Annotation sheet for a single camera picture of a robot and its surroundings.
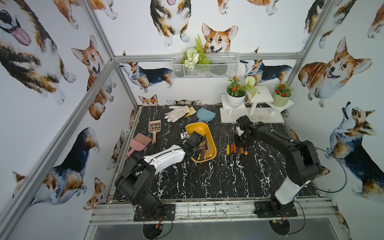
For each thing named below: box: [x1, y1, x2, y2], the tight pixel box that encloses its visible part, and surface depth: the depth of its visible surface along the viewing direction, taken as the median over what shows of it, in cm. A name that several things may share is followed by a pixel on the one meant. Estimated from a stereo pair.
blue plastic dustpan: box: [196, 108, 216, 122], surface depth 120 cm
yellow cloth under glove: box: [185, 105, 197, 118], surface depth 120 cm
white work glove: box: [164, 105, 190, 123], surface depth 116 cm
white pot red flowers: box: [226, 75, 247, 109], surface depth 91 cm
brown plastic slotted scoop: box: [148, 120, 162, 144], surface depth 111 cm
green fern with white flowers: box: [180, 34, 210, 70], surface depth 82 cm
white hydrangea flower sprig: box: [241, 75, 258, 99], surface depth 92 cm
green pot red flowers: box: [271, 81, 294, 107], surface depth 95 cm
